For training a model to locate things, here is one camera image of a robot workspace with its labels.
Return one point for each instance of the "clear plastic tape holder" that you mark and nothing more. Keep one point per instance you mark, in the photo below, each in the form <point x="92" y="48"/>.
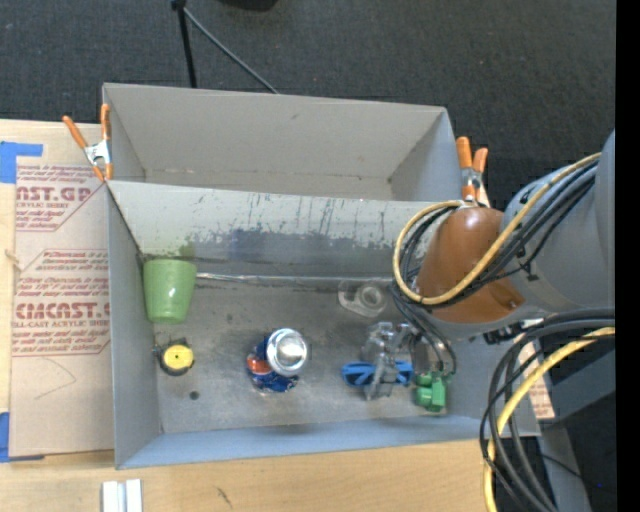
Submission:
<point x="362" y="298"/>

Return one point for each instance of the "black cylinder on white bracket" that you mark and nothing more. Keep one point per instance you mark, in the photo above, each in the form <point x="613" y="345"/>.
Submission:
<point x="505" y="332"/>

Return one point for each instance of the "yellow and black round knob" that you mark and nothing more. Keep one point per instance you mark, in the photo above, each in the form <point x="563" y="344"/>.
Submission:
<point x="176" y="358"/>

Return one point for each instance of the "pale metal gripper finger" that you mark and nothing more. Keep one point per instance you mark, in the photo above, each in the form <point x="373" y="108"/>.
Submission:
<point x="390" y="375"/>
<point x="374" y="382"/>

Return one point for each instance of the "blue and red drink can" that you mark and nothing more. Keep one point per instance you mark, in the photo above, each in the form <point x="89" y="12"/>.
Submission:
<point x="280" y="357"/>

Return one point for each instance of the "grey metal bin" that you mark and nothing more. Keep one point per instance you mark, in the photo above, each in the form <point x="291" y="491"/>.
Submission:
<point x="300" y="240"/>

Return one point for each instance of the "green plastic cup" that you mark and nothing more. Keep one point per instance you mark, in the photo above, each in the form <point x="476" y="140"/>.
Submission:
<point x="169" y="290"/>

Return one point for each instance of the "blue sunglasses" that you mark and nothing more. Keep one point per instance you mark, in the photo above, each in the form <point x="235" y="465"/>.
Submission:
<point x="356" y="374"/>

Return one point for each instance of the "brown cardboard board red print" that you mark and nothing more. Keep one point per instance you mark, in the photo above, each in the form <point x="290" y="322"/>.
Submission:
<point x="60" y="395"/>

